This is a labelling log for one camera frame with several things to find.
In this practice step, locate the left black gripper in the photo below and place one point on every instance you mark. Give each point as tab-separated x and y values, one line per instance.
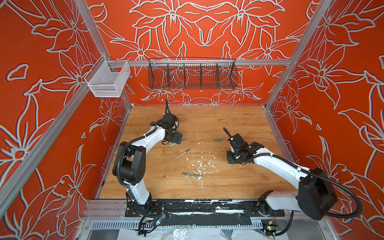
174	139

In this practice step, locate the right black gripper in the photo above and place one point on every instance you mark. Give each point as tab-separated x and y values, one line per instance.
229	159

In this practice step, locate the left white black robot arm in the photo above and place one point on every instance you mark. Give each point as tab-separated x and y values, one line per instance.
130	163

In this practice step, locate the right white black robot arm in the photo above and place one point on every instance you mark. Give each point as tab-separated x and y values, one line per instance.
314	193

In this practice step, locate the beige pen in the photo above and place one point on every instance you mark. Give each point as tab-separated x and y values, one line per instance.
181	154

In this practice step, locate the dark green pen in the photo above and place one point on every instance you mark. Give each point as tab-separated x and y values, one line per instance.
192	175

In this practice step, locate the clear plastic bin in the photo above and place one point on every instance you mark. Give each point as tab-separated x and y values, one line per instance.
107	79

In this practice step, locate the black wire basket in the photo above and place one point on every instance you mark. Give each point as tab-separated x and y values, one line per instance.
192	74

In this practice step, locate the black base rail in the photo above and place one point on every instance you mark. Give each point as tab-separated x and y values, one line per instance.
250	207

